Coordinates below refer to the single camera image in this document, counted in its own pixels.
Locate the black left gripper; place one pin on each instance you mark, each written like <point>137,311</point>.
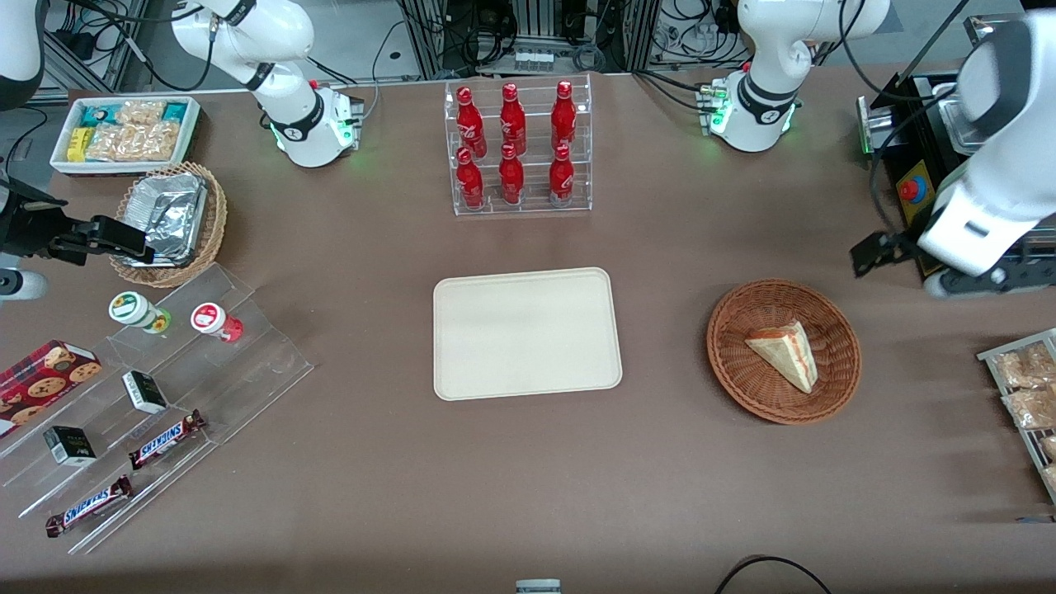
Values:
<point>893,246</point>

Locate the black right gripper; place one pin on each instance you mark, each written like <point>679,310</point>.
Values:
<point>26,227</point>

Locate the triangular sandwich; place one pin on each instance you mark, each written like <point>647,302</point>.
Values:
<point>788,355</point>

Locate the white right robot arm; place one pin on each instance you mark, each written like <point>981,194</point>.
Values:
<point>305,124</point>

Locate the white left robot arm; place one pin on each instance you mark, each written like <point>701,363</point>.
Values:
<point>767,115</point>

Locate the light wicker basket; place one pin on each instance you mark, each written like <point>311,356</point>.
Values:
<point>216,214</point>

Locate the brown round wicker basket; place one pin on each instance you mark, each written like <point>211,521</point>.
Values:
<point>742,363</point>

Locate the beige plastic tray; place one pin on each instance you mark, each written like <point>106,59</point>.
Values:
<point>528,334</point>

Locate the silver foil container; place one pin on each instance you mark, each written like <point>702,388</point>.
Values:
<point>169,210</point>

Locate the green lid white cup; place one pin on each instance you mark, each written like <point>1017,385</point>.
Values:
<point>132,309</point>

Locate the black food warmer machine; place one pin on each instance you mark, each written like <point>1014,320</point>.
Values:
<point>916,194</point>

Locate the large clear snack bag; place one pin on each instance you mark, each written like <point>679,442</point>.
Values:
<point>136,142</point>

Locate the red lid white cup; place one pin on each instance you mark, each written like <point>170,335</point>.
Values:
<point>210,319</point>

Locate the yellow snack packet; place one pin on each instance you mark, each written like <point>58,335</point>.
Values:
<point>78,144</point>

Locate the small clear snack bag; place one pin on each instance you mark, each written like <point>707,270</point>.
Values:
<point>142,112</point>

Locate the teal snack packet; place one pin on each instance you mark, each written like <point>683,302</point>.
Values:
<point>99,113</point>

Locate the white rectangular snack bin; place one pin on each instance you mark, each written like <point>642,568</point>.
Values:
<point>191,124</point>

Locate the small black box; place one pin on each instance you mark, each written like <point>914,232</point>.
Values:
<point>69,446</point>
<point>144,393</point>

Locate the red cookie box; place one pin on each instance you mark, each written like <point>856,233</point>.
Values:
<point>41,379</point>

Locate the steel warmer pan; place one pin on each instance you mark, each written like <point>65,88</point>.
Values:
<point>957,124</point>

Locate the clear acrylic stepped display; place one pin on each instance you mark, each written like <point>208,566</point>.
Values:
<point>256,363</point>

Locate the clear bag of pastries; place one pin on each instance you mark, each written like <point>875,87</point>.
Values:
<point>1031,408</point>
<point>1027,367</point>

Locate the Snickers chocolate bar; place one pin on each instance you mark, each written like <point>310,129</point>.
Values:
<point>89,506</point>
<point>165,440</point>

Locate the red cola bottle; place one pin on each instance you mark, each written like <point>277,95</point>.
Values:
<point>470,124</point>
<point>512,120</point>
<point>563,115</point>
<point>511,180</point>
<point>469,183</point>
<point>562,178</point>

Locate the clear acrylic bottle rack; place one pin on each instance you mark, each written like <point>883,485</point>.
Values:
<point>536,206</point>

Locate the white power strip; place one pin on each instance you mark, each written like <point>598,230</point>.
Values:
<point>534,60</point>

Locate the small grey white device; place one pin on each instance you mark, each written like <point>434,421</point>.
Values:
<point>538,587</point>

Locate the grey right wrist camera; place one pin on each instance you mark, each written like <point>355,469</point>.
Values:
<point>21,285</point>

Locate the aluminium frame rack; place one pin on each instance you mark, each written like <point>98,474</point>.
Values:
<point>433,41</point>

